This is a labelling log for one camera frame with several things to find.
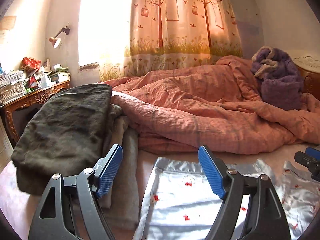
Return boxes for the light blue satin kitty pants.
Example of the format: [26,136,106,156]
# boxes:
[134,157,319,239]

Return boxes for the grey folded garment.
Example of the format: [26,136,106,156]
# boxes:
[99,104,139,230]

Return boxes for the purple fleece blanket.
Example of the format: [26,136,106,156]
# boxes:
[251,46,303,111]

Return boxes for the dark green folded garment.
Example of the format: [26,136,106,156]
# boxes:
[11,83,113,196]

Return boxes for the wooden carved headboard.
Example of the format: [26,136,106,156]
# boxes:
[293,56,320,100]

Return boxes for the pink checked quilt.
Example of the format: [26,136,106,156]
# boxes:
[104,56,319,154]

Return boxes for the carved wooden desk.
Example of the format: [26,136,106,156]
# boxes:
[1,81,70,148]

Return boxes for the stack of books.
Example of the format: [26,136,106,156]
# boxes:
[48,68,71,82]

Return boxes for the stack of papers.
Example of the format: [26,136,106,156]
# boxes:
[1,70,26,106]

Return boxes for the tree print curtain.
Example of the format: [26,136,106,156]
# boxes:
[99,0,242,81]

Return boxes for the pink wall lamp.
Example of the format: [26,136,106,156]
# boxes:
[49,26,71,49]

